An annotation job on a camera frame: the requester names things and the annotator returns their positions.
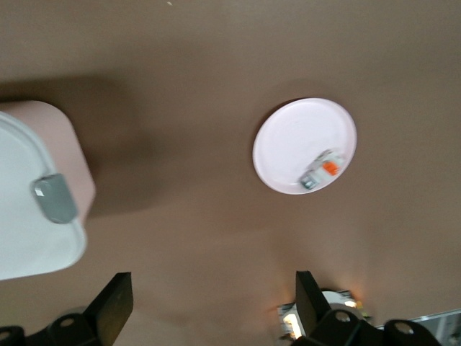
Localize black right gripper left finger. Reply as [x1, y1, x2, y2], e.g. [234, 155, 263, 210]
[46, 272, 134, 346]

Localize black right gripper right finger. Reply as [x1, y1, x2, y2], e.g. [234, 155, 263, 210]
[290, 270, 377, 346]

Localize white lidded storage box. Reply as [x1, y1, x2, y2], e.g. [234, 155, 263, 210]
[0, 99, 97, 282]

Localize grey box latch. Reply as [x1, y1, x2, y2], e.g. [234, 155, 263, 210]
[31, 173, 79, 225]

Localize white orange circuit breaker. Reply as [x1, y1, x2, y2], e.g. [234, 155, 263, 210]
[300, 149, 346, 191]

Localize pink round plate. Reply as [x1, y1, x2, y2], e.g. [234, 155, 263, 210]
[251, 97, 359, 195]

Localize brown table cover mat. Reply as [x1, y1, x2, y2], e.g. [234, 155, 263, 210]
[0, 0, 461, 346]

